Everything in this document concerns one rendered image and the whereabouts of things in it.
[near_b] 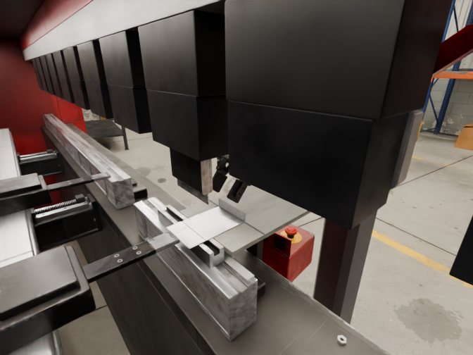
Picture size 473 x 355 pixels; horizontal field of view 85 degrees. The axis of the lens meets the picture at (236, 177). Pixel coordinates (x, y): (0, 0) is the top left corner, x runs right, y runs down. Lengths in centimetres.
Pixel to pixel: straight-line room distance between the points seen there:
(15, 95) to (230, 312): 230
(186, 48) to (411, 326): 177
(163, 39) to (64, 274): 33
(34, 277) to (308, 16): 42
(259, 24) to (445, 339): 182
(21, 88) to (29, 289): 217
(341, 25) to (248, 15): 9
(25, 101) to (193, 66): 226
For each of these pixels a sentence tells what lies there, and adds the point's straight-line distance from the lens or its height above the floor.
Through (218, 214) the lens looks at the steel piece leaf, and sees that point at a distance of 55.
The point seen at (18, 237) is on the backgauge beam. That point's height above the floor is 98.
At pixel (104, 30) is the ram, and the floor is 135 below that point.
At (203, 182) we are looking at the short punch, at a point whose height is 112.
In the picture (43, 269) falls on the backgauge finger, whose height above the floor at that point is 103.
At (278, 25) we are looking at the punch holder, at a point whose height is 131.
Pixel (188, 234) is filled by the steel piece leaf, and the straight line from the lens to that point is 50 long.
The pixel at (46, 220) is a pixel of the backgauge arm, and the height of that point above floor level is 84.
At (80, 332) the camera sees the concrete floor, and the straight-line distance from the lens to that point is 180.
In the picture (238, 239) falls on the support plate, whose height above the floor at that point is 100.
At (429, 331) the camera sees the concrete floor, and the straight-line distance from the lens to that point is 190.
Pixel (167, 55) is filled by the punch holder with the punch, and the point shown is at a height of 130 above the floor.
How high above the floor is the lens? 128
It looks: 23 degrees down
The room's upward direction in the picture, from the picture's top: straight up
